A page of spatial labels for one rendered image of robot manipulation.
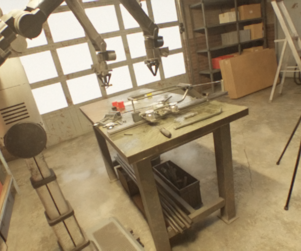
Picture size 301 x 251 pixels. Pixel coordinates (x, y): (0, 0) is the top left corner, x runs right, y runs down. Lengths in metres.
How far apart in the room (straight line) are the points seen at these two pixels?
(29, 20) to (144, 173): 0.84
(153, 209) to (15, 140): 0.80
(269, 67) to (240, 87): 1.01
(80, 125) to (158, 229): 3.25
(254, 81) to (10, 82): 4.65
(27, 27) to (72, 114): 3.57
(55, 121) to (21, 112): 3.37
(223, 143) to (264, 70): 4.00
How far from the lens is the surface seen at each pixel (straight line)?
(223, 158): 1.49
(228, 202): 1.71
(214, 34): 5.56
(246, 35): 5.64
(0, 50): 0.79
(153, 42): 1.27
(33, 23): 0.82
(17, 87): 0.94
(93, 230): 1.64
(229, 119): 1.28
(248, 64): 4.96
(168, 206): 1.66
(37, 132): 0.98
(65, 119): 4.32
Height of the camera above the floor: 1.31
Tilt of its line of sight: 21 degrees down
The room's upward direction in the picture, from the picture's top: 12 degrees counter-clockwise
